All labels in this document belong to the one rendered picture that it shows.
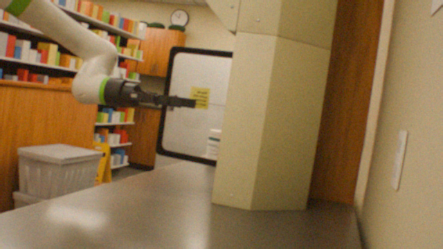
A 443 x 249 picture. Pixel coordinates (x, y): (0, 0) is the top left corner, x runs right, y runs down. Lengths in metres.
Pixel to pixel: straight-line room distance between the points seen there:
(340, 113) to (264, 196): 0.46
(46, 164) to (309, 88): 2.41
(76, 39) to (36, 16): 0.15
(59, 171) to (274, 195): 2.27
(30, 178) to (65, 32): 2.11
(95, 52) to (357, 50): 0.87
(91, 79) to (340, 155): 0.86
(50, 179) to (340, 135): 2.32
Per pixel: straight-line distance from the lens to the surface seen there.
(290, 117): 1.25
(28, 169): 3.48
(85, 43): 1.52
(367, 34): 1.58
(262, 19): 1.22
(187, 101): 1.46
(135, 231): 0.92
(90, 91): 1.48
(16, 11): 1.47
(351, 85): 1.55
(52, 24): 1.49
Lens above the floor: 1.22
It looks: 3 degrees down
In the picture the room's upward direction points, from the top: 9 degrees clockwise
